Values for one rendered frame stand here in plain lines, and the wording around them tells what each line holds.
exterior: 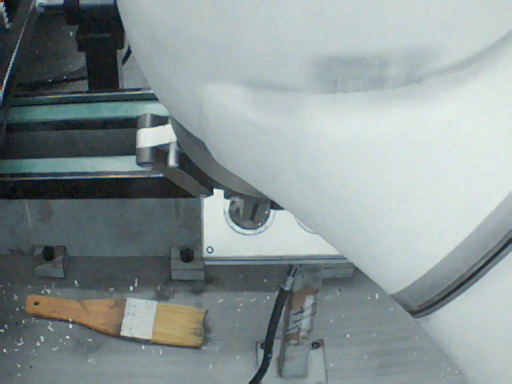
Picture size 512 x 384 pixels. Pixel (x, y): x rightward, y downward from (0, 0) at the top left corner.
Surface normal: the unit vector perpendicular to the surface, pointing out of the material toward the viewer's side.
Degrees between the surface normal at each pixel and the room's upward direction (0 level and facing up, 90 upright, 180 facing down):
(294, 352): 90
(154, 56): 109
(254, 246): 33
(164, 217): 90
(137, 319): 0
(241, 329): 0
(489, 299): 84
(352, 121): 67
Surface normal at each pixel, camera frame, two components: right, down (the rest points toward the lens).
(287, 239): 0.07, -0.17
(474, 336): -0.65, 0.57
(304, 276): 0.05, 0.74
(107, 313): 0.04, -0.68
